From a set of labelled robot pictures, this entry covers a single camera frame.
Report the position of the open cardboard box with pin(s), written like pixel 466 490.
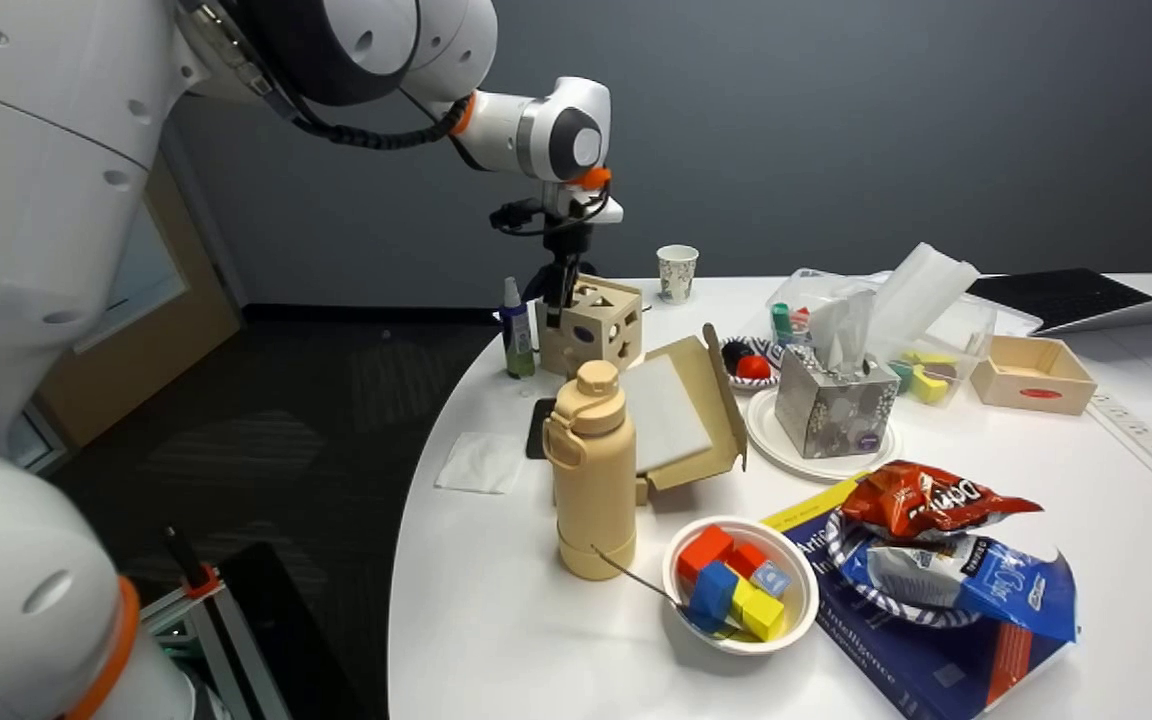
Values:
pixel 686 418

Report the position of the blue toy block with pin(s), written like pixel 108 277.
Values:
pixel 709 600

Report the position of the white plate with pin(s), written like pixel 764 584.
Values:
pixel 773 442

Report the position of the wooden door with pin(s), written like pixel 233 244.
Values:
pixel 160 318

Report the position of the black laptop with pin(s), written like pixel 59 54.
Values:
pixel 1071 298

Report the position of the red snack bag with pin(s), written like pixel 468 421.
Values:
pixel 922 502

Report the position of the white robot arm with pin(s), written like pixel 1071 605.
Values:
pixel 88 94

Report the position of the red black object in dish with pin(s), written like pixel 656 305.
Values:
pixel 751 364

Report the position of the white paper cup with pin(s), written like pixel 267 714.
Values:
pixel 678 269

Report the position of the small wooden tray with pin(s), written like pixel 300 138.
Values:
pixel 1034 374

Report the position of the grey tissue box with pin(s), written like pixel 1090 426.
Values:
pixel 833 414

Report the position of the white napkin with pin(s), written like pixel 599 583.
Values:
pixel 476 467

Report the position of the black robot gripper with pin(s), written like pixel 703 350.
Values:
pixel 566 239

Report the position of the yellow toy block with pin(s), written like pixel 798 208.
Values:
pixel 756 608

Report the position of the green spray bottle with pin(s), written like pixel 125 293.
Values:
pixel 519 329

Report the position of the red toy block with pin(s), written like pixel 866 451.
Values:
pixel 715 544

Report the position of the wooden shape sorter box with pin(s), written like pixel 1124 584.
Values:
pixel 599 327

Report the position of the yellow tape roll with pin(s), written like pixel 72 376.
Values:
pixel 931 376

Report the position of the blue chip bag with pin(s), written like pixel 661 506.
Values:
pixel 939 631

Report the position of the beige water bottle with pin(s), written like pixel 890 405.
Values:
pixel 590 446

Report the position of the white bowl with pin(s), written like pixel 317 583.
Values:
pixel 784 575

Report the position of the clear plastic container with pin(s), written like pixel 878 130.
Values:
pixel 956 332

